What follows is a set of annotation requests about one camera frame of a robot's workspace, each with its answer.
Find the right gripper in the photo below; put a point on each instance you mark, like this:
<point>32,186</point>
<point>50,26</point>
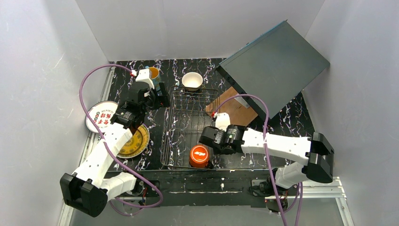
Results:
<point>206,137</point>

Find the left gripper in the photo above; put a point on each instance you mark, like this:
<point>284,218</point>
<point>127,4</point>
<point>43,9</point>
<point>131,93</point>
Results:
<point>152,96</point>

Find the orange ceramic mug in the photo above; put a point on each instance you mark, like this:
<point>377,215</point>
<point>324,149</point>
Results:
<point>199,156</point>

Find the blue butterfly mug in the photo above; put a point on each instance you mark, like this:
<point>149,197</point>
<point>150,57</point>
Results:
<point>155,77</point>

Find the beige ceramic bowl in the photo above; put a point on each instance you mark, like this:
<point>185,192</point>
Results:
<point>192,81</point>

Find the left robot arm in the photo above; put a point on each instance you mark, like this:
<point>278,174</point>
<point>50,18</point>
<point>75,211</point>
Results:
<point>86,189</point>

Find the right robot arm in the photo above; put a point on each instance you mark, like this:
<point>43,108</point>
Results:
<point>312,157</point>

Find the wooden base board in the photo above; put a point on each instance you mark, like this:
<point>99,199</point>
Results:
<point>239,111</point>

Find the yellow patterned plate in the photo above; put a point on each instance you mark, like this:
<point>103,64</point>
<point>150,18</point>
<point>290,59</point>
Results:
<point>137,143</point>

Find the white plate red pattern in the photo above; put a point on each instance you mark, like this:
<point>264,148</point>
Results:
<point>101,114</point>

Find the dark grey tilted panel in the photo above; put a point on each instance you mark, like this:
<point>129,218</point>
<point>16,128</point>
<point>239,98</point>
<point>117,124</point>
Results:
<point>275,67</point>

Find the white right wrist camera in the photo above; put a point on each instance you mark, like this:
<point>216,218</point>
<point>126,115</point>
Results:
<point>222,120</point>

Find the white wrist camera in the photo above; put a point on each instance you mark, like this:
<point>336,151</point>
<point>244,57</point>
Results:
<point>222,120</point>
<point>143,75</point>

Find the black wire dish rack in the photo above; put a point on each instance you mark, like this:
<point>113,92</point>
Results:
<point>184,122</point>

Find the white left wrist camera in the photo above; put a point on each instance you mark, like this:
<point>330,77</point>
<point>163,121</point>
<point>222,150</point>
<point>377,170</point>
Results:
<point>143,75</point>

